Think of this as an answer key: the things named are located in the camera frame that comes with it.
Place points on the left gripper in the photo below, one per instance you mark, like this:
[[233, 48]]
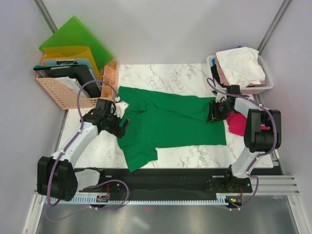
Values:
[[118, 131]]

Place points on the green plastic folder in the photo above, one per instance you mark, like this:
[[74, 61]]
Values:
[[75, 33]]

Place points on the red t shirt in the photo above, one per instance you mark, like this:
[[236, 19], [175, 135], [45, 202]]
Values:
[[236, 123]]

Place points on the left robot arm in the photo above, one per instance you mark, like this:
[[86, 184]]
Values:
[[56, 177]]

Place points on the yellow plastic folder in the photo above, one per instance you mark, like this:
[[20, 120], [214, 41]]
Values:
[[69, 52]]

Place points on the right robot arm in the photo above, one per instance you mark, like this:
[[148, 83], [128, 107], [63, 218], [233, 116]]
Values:
[[262, 133]]

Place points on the black t shirt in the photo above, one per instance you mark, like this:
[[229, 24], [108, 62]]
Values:
[[215, 74]]

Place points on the peach file organizer basket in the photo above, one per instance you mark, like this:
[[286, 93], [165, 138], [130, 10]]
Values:
[[67, 99]]

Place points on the white cable duct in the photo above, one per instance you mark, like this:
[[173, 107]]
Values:
[[104, 199]]

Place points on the green t shirt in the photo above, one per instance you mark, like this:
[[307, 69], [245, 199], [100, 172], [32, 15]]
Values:
[[162, 120]]

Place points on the white laundry basket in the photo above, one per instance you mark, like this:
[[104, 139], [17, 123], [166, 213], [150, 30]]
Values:
[[252, 90]]

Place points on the blue clipboard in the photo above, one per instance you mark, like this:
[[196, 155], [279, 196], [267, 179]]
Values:
[[74, 61]]

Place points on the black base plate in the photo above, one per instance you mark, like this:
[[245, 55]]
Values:
[[211, 181]]

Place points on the black binder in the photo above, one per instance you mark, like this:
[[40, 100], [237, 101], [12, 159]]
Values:
[[80, 72]]

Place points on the pink t shirt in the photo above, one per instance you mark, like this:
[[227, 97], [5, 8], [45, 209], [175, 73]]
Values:
[[224, 81]]

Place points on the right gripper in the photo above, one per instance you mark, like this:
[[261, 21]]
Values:
[[213, 115]]

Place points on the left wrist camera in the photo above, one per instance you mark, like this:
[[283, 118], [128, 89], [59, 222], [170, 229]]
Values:
[[120, 107]]

